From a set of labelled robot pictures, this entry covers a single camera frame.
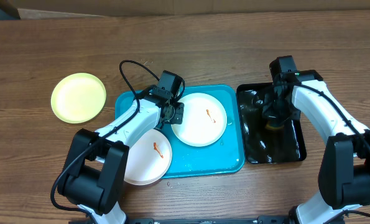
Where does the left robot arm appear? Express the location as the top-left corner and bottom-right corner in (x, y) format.
(50, 71), (185, 223)

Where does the white plate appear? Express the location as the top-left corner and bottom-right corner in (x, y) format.
(124, 129), (172, 185)
(171, 93), (227, 147)

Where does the black water tray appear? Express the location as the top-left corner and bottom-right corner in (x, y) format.
(236, 83), (307, 164)

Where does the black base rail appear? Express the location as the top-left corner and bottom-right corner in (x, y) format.
(68, 215), (297, 224)

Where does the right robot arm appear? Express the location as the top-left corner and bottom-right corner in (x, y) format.
(255, 55), (370, 223)

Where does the yellow-green plate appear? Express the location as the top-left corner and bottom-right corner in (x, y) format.
(50, 73), (106, 124)

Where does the blue plastic tray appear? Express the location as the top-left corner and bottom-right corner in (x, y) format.
(114, 84), (246, 180)

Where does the yellow green sponge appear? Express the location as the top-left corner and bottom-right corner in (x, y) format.
(265, 121), (284, 131)

